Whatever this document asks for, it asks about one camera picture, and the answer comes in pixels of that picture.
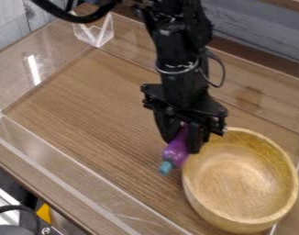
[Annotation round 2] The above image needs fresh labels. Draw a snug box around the clear acrylic corner bracket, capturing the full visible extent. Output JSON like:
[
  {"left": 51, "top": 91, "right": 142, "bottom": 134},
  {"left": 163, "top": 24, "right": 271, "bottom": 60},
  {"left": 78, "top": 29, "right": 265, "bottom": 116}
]
[{"left": 72, "top": 14, "right": 114, "bottom": 48}]

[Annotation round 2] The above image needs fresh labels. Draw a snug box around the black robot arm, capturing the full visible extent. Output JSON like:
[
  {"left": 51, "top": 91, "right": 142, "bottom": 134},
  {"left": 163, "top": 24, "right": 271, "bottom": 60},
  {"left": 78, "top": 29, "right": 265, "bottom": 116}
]
[{"left": 31, "top": 0, "right": 228, "bottom": 154}]

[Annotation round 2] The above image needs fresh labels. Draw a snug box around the black cable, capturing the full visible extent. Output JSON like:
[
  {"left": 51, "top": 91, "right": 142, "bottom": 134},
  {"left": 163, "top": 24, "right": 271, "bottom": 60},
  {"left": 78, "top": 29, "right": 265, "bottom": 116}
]
[{"left": 0, "top": 205, "right": 42, "bottom": 235}]

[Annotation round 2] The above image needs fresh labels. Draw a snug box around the brown wooden bowl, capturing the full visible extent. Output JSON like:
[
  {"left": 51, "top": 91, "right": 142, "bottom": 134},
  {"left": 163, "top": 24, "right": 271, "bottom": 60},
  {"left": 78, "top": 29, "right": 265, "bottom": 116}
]
[{"left": 183, "top": 127, "right": 299, "bottom": 234}]

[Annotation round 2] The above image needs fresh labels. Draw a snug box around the black device with yellow label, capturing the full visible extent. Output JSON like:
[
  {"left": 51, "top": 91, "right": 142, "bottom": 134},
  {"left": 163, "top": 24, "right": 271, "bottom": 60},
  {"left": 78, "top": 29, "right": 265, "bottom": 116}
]
[{"left": 0, "top": 205, "right": 64, "bottom": 235}]

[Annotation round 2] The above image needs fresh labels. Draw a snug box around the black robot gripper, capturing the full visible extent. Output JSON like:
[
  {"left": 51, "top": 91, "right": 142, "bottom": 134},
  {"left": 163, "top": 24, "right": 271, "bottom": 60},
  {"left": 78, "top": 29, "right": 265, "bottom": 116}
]
[{"left": 139, "top": 63, "right": 231, "bottom": 155}]

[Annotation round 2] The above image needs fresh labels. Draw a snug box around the purple toy eggplant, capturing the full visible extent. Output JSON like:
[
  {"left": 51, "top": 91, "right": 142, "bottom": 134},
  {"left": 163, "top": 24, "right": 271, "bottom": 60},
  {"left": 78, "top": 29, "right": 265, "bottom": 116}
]
[{"left": 159, "top": 126, "right": 190, "bottom": 175}]

